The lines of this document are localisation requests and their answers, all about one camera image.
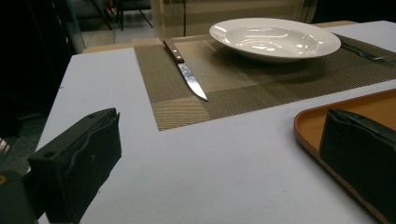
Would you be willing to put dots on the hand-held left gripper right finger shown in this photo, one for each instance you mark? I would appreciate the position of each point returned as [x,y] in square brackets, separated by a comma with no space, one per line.
[361,155]

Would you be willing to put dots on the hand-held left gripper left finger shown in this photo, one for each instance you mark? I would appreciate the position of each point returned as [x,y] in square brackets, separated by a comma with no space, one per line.
[81,161]

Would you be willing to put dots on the wooden serving tray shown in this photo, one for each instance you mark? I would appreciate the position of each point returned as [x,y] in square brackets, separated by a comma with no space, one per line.
[311,124]

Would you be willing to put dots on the white deep plate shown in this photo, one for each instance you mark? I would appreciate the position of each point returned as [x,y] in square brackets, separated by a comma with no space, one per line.
[274,39]

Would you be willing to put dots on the woven beige placemat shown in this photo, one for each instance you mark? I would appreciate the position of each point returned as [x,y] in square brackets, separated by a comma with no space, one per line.
[249,90]

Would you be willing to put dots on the white table cover sheet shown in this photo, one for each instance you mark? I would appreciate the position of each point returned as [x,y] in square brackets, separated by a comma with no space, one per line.
[218,171]

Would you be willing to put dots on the light wooden bench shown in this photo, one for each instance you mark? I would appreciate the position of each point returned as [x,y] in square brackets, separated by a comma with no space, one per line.
[233,11]

